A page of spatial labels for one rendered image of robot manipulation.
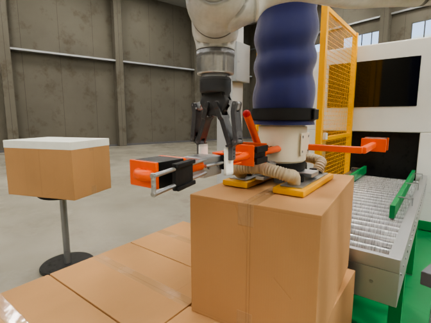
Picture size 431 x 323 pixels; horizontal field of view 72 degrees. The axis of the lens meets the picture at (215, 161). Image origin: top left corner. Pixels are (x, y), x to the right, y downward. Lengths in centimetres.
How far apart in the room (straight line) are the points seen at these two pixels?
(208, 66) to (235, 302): 68
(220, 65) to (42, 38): 1237
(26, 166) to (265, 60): 192
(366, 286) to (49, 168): 202
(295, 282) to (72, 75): 1244
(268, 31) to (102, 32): 1267
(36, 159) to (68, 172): 28
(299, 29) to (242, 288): 80
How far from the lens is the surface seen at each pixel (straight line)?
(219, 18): 55
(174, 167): 53
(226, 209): 88
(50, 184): 236
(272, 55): 102
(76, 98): 1288
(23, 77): 1266
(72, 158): 220
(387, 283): 152
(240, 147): 84
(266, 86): 102
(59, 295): 130
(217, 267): 96
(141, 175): 55
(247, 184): 99
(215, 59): 69
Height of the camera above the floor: 118
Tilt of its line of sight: 8 degrees down
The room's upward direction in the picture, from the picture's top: straight up
